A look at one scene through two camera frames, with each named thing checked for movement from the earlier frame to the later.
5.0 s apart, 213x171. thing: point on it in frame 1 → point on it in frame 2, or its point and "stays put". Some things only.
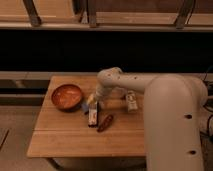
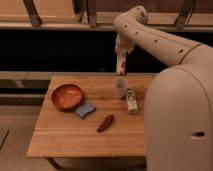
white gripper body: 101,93 → 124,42
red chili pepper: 107,120 stays put
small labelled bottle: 132,101 stays put
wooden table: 62,127 stays put
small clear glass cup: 119,93 stays put
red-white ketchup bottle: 92,113 → 121,60
